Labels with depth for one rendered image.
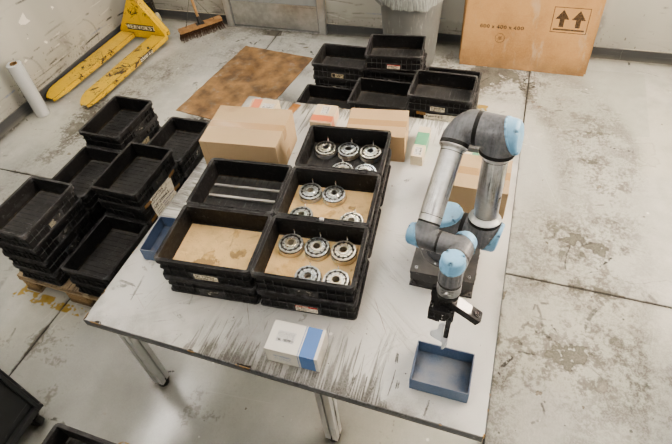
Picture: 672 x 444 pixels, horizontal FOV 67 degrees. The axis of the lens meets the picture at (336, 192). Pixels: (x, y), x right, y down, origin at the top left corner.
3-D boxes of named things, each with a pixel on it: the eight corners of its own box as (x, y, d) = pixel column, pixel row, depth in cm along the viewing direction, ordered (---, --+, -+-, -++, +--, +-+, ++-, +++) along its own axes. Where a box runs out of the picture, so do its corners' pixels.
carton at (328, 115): (319, 114, 293) (317, 103, 288) (339, 116, 290) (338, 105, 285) (310, 132, 283) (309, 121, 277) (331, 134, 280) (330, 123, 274)
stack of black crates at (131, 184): (154, 193, 339) (130, 141, 307) (194, 201, 331) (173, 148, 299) (119, 238, 313) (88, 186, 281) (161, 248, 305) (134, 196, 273)
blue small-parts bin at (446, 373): (472, 363, 183) (475, 353, 178) (467, 403, 173) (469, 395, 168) (417, 349, 188) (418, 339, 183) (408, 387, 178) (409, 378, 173)
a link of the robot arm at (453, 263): (471, 251, 153) (462, 269, 148) (466, 276, 160) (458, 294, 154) (446, 242, 157) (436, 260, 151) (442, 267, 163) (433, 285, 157)
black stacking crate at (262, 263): (369, 245, 210) (368, 227, 202) (355, 307, 190) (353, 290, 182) (278, 233, 218) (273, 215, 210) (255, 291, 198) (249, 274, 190)
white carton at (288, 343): (328, 342, 193) (326, 330, 186) (319, 372, 185) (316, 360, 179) (279, 331, 198) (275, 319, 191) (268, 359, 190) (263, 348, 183)
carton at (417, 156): (419, 134, 274) (419, 126, 269) (430, 136, 272) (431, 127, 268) (410, 164, 258) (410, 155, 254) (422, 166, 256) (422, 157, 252)
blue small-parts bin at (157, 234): (164, 225, 242) (159, 215, 237) (193, 229, 239) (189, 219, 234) (144, 259, 228) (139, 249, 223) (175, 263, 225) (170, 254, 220)
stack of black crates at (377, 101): (414, 123, 369) (416, 83, 345) (405, 149, 350) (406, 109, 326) (361, 116, 380) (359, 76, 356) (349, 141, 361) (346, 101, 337)
